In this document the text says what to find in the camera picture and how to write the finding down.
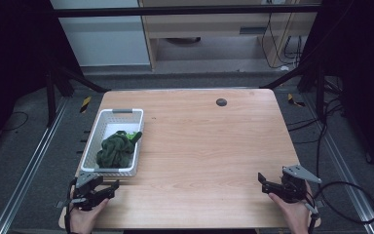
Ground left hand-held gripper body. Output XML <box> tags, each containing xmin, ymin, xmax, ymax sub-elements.
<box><xmin>56</xmin><ymin>172</ymin><xmax>112</xmax><ymax>212</ymax></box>

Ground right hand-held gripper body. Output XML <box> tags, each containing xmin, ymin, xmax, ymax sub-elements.
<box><xmin>280</xmin><ymin>164</ymin><xmax>323</xmax><ymax>205</ymax></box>

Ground person's left hand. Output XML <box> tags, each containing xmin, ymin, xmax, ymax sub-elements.
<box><xmin>67</xmin><ymin>196</ymin><xmax>110</xmax><ymax>234</ymax></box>

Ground person's right hand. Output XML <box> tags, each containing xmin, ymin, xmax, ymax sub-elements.
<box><xmin>268</xmin><ymin>181</ymin><xmax>314</xmax><ymax>234</ymax></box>

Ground dark green cloth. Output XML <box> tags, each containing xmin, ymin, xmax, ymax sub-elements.
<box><xmin>95</xmin><ymin>130</ymin><xmax>143</xmax><ymax>170</ymax></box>

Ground white plastic basket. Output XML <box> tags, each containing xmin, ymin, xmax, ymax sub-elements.
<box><xmin>80</xmin><ymin>108</ymin><xmax>145</xmax><ymax>178</ymax></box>

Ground yellow black tape marker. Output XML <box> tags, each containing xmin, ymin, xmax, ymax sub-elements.
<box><xmin>286</xmin><ymin>93</ymin><xmax>307</xmax><ymax>108</ymax></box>
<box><xmin>79</xmin><ymin>96</ymin><xmax>93</xmax><ymax>114</ymax></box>

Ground black metal stand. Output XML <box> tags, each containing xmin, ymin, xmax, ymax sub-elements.
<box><xmin>258</xmin><ymin>58</ymin><xmax>327</xmax><ymax>122</ymax></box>
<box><xmin>44</xmin><ymin>58</ymin><xmax>112</xmax><ymax>129</ymax></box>

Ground black curtain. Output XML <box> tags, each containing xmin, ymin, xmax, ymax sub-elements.
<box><xmin>296</xmin><ymin>0</ymin><xmax>374</xmax><ymax>180</ymax></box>
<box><xmin>0</xmin><ymin>0</ymin><xmax>86</xmax><ymax>154</ymax></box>

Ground white cabinet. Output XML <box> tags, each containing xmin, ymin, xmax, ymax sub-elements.
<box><xmin>49</xmin><ymin>0</ymin><xmax>151</xmax><ymax>68</ymax></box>

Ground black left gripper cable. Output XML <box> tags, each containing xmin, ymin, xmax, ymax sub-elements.
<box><xmin>63</xmin><ymin>177</ymin><xmax>79</xmax><ymax>234</ymax></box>

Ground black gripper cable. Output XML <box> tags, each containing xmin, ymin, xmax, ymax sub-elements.
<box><xmin>63</xmin><ymin>177</ymin><xmax>79</xmax><ymax>234</ymax></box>
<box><xmin>307</xmin><ymin>180</ymin><xmax>374</xmax><ymax>234</ymax></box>

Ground aluminium floor rail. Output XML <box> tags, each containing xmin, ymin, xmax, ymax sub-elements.
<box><xmin>301</xmin><ymin>93</ymin><xmax>374</xmax><ymax>234</ymax></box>
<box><xmin>0</xmin><ymin>97</ymin><xmax>70</xmax><ymax>234</ymax></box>

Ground black floor cables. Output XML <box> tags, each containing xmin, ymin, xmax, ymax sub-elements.
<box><xmin>286</xmin><ymin>76</ymin><xmax>349</xmax><ymax>178</ymax></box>

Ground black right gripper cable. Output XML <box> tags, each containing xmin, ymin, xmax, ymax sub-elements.
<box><xmin>307</xmin><ymin>180</ymin><xmax>374</xmax><ymax>234</ymax></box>

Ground thin black floor cable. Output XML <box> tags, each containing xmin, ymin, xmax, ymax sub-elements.
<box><xmin>0</xmin><ymin>110</ymin><xmax>30</xmax><ymax>135</ymax></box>

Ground black hanging cables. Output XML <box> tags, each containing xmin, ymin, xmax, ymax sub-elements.
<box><xmin>260</xmin><ymin>12</ymin><xmax>304</xmax><ymax>70</ymax></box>

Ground black horizontal frame bar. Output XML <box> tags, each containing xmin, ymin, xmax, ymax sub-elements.
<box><xmin>49</xmin><ymin>4</ymin><xmax>323</xmax><ymax>19</ymax></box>

